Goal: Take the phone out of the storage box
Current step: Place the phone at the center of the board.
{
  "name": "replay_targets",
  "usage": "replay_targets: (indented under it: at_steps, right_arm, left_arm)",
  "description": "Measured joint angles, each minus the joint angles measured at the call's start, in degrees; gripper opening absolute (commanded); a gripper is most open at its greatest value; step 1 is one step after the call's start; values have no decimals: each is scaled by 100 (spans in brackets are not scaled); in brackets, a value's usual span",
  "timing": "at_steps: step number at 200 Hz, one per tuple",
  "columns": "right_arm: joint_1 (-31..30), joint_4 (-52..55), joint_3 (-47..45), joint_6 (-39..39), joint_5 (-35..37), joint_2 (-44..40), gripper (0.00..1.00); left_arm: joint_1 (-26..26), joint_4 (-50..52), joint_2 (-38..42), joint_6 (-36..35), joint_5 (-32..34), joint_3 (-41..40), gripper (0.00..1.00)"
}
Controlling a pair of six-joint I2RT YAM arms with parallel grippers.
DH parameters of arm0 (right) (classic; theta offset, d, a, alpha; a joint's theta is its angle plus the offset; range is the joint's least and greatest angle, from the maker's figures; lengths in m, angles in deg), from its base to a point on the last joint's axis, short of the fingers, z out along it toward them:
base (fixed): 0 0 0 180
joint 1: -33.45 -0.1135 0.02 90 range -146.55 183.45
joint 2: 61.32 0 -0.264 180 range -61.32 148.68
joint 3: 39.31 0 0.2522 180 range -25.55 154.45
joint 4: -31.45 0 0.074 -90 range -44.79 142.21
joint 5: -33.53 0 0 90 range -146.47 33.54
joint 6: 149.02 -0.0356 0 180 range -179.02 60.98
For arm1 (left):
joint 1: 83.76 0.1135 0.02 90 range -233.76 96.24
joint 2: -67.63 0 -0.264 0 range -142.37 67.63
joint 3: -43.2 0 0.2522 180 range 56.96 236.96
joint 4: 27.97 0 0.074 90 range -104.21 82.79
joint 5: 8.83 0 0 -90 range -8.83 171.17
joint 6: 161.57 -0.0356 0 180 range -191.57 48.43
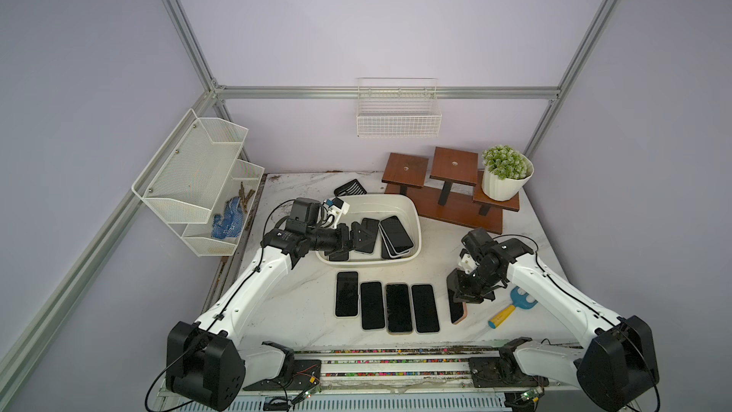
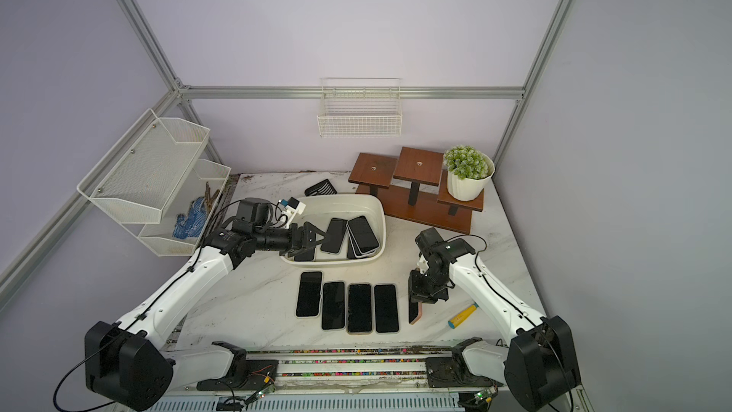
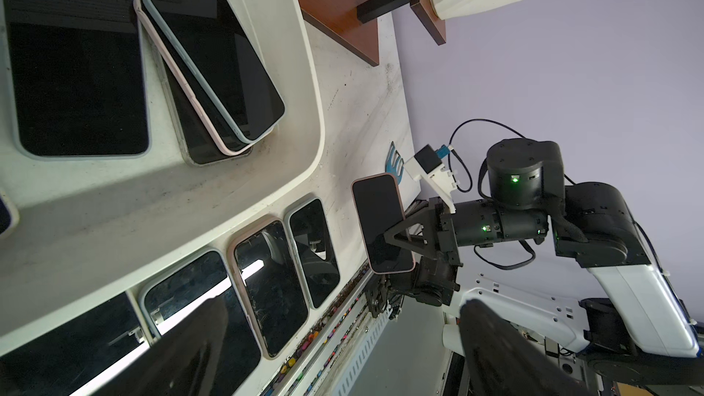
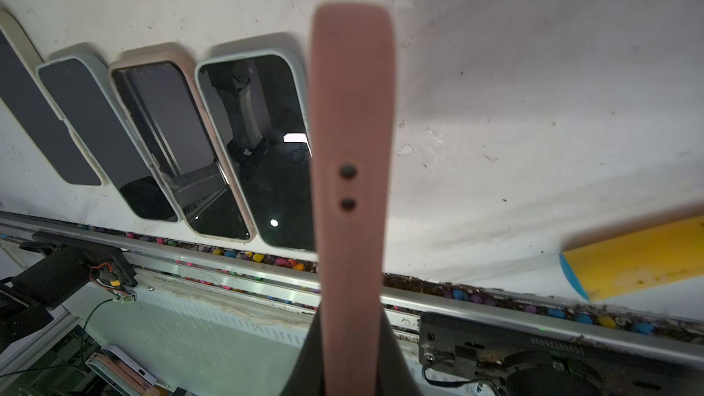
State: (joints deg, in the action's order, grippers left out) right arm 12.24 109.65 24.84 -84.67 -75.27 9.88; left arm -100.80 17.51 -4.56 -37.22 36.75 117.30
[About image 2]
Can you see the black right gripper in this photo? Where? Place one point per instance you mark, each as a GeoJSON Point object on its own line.
{"type": "Point", "coordinates": [419, 294]}

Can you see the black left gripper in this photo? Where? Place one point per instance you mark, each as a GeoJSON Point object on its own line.
{"type": "Point", "coordinates": [293, 250]}

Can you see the pink case phone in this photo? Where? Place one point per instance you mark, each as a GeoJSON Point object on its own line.
{"type": "Point", "coordinates": [414, 312]}

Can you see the light blue case phone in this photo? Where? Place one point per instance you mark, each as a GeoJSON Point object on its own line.
{"type": "Point", "coordinates": [386, 309]}

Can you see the black phone placed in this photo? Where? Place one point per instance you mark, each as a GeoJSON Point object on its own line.
{"type": "Point", "coordinates": [360, 309]}
{"type": "Point", "coordinates": [309, 296]}
{"type": "Point", "coordinates": [333, 312]}

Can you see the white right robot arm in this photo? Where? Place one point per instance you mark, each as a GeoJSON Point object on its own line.
{"type": "Point", "coordinates": [537, 359]}

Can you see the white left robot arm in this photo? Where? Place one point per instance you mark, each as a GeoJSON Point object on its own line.
{"type": "Point", "coordinates": [124, 361]}

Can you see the black phone in box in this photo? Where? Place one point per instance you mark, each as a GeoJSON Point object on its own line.
{"type": "Point", "coordinates": [335, 234]}

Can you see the white plastic storage box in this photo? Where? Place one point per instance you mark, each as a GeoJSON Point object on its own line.
{"type": "Point", "coordinates": [321, 209]}

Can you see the blue case phone large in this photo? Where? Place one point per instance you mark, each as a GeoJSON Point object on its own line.
{"type": "Point", "coordinates": [363, 242]}

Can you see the blue yellow toy fork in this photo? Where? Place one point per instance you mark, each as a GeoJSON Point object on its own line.
{"type": "Point", "coordinates": [462, 316]}

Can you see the black slotted tray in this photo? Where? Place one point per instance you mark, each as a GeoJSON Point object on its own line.
{"type": "Point", "coordinates": [322, 188]}

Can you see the white ribbed plant pot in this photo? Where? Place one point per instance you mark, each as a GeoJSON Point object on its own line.
{"type": "Point", "coordinates": [465, 189]}

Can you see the brown wooden tiered stand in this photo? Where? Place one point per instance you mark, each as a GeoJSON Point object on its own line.
{"type": "Point", "coordinates": [413, 186]}

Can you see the blue toy in shelf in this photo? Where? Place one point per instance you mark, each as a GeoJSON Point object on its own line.
{"type": "Point", "coordinates": [191, 224]}

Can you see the green artificial plant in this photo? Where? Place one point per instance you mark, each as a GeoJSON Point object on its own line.
{"type": "Point", "coordinates": [466, 162]}

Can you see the white mesh upper shelf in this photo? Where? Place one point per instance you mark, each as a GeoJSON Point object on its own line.
{"type": "Point", "coordinates": [136, 181]}

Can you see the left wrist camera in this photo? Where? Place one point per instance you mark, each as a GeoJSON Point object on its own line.
{"type": "Point", "coordinates": [291, 208]}

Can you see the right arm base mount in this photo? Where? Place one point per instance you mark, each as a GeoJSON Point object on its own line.
{"type": "Point", "coordinates": [450, 371]}

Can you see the white wire wall basket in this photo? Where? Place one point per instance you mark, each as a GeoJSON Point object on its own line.
{"type": "Point", "coordinates": [360, 107]}

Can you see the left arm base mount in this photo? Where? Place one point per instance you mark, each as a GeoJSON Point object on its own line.
{"type": "Point", "coordinates": [244, 374]}

